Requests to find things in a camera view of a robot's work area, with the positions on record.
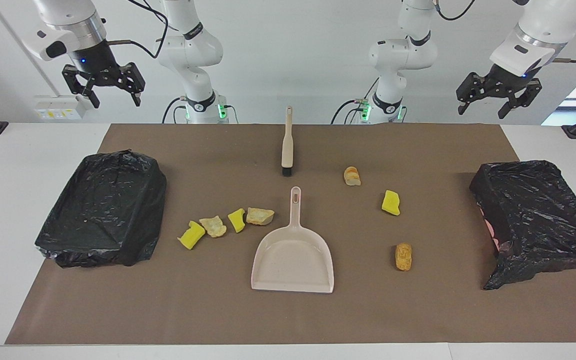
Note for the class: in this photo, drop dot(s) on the small beige scrap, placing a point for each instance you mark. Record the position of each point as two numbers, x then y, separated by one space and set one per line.
213 226

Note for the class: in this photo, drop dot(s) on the large beige scrap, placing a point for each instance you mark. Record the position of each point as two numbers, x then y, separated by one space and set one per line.
260 216

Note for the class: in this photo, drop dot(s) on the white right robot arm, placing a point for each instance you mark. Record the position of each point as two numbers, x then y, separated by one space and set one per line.
193 55

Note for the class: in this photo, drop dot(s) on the white wall outlet box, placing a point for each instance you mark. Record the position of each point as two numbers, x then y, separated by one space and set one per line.
60 107

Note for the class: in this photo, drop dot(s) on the beige plastic dustpan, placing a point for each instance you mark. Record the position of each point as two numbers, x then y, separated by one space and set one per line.
293 260

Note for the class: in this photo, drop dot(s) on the plain yellow sponge piece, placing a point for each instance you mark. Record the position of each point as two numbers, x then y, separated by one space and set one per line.
391 203

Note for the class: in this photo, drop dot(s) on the large yellow sponge piece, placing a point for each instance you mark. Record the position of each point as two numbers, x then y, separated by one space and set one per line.
191 236

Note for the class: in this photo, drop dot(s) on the small yellow sponge dark edge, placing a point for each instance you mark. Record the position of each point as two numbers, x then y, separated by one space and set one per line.
236 220

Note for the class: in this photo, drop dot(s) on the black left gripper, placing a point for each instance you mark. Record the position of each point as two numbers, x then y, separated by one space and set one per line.
510 80

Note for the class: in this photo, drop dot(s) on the beige hand brush black bristles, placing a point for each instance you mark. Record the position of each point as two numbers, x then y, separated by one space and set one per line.
287 145

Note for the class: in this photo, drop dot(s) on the brown bread roll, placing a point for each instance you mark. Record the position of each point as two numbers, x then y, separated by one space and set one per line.
403 256

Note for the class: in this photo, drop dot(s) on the brown table mat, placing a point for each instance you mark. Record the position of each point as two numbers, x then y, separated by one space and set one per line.
368 310

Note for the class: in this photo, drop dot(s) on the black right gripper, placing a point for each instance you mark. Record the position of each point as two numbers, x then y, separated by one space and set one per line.
99 62

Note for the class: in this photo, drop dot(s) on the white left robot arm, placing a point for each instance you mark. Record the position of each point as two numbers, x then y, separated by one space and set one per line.
398 55

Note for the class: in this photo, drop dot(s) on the black bag lined pink bin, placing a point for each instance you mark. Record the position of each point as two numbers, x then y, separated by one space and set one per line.
543 215

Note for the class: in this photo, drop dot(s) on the striped croissant toy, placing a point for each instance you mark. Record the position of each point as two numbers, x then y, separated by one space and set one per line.
352 176

